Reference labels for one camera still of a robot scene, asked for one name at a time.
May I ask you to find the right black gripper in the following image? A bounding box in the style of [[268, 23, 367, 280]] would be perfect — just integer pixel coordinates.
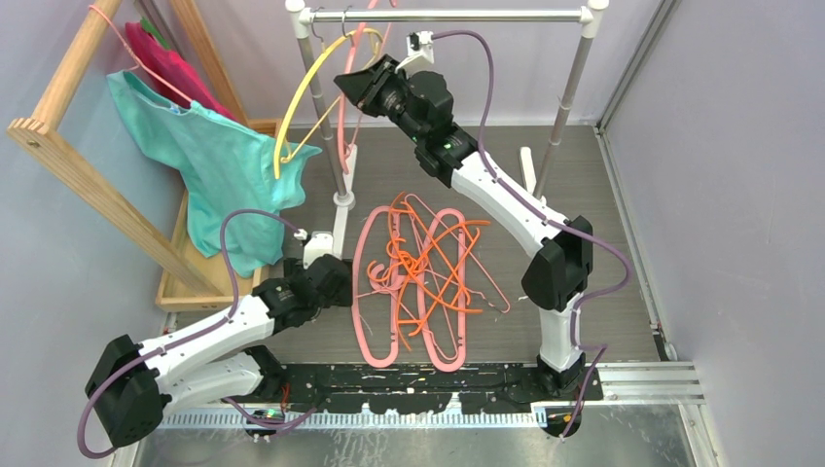
[[332, 56, 424, 147]]

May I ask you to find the pink metal-hook hanger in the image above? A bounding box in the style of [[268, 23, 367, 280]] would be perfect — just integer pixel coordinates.
[[335, 0, 398, 175]]

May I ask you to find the yellow hanger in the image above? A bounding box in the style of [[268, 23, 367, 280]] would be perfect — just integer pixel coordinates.
[[272, 27, 385, 180]]

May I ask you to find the orange plastic hanger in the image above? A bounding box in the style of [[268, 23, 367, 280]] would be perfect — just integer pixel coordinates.
[[366, 192, 492, 352]]

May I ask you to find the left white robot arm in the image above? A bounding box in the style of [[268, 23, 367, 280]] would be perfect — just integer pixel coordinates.
[[82, 254, 353, 449]]

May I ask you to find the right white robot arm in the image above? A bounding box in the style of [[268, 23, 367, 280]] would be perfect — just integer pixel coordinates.
[[334, 55, 593, 400]]

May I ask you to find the wooden clothes rack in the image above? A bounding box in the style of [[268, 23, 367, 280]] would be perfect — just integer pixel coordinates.
[[6, 0, 289, 313]]

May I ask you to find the left thick pink hanger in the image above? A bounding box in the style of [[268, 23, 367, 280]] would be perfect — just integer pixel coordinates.
[[351, 205, 400, 369]]

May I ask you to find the thick pink hanger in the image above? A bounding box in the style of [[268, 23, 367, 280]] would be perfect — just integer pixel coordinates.
[[409, 208, 476, 372], [351, 205, 400, 369]]

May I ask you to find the teal t-shirt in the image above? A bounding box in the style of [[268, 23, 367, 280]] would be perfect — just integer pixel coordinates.
[[107, 71, 322, 277]]

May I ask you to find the right thick pink hanger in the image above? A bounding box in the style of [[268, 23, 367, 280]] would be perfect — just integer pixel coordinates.
[[409, 208, 476, 372]]

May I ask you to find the magenta garment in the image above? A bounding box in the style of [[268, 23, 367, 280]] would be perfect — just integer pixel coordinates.
[[125, 22, 235, 121]]

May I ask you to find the white metal clothes rack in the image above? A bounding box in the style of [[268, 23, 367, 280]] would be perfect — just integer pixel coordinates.
[[285, 1, 609, 254]]

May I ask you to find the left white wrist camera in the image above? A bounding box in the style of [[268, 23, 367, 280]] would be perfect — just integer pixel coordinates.
[[293, 229, 335, 269]]

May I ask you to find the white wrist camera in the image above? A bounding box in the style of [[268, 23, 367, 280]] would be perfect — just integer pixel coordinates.
[[396, 31, 435, 76], [293, 229, 335, 269]]

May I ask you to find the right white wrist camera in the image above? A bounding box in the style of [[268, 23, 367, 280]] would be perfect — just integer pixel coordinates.
[[396, 31, 435, 76]]

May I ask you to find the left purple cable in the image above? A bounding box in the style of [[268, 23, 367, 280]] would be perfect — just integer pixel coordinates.
[[77, 208, 308, 460]]

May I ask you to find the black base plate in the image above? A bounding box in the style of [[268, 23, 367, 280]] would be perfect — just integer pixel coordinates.
[[236, 363, 604, 436]]

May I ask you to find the thin pink wire hanger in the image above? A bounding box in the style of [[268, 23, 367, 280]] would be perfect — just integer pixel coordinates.
[[88, 4, 193, 104]]

